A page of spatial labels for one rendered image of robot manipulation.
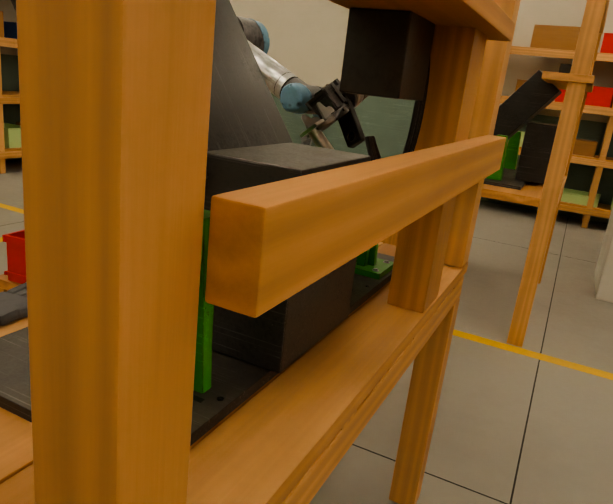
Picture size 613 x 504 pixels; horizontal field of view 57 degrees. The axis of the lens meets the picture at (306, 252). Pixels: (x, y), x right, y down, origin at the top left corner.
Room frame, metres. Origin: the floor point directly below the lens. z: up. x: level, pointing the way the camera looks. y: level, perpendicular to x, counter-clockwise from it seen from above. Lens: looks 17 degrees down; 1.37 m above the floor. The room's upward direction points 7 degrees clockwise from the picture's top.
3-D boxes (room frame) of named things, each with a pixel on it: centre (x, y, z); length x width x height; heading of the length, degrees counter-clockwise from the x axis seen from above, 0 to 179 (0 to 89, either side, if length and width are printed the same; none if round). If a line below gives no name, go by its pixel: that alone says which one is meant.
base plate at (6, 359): (1.16, 0.12, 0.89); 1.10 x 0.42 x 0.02; 155
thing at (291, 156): (1.00, 0.04, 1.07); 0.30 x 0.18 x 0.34; 155
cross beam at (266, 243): (1.00, -0.22, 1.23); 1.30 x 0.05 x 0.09; 155
